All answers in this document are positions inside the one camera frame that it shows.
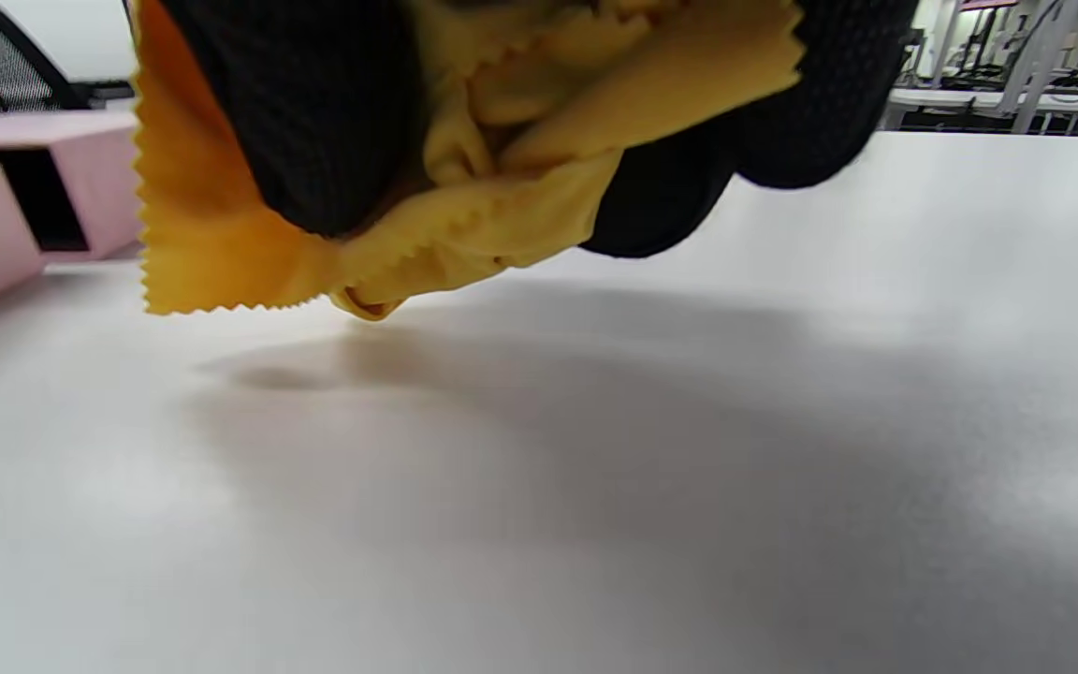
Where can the yellow cleaning cloth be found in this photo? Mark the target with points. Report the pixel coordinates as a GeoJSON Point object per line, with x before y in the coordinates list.
{"type": "Point", "coordinates": [221, 234]}

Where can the person's right hand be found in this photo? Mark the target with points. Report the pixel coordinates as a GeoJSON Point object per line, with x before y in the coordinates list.
{"type": "Point", "coordinates": [314, 112]}

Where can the white desk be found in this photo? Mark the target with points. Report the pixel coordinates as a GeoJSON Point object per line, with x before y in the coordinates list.
{"type": "Point", "coordinates": [969, 98]}

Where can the pink floral box sleeve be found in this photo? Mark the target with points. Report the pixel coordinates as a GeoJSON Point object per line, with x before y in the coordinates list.
{"type": "Point", "coordinates": [109, 187]}

